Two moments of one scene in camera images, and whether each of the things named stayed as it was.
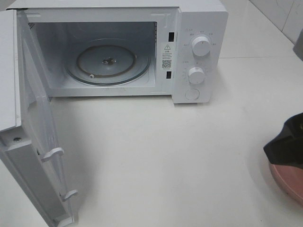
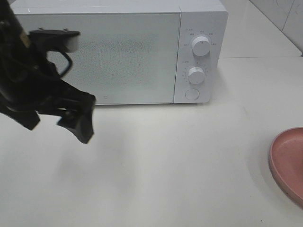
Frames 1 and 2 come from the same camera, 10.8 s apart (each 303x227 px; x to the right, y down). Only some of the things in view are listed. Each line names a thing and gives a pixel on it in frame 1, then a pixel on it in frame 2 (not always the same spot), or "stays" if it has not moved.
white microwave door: [27, 145] -> [121, 58]
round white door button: [192, 94] stays
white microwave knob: [196, 75] stays
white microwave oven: [176, 48] stays
